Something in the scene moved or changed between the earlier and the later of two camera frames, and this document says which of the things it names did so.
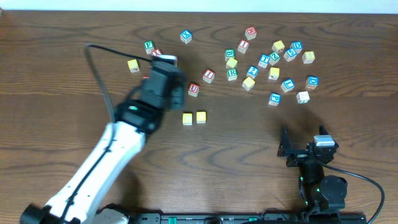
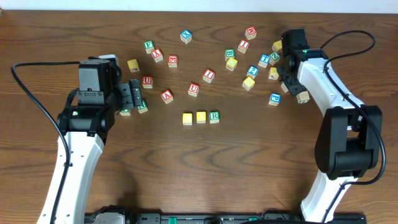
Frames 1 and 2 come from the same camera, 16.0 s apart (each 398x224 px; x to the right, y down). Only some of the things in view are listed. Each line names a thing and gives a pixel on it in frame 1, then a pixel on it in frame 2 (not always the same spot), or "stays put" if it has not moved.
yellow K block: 273,73 stays put
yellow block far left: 134,65 stays put
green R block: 232,74 -> 214,117
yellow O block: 231,63 stays put
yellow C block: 187,119 stays put
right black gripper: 300,155 -> 290,79
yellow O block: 201,117 stays put
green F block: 149,46 stays put
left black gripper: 178,94 -> 126,94
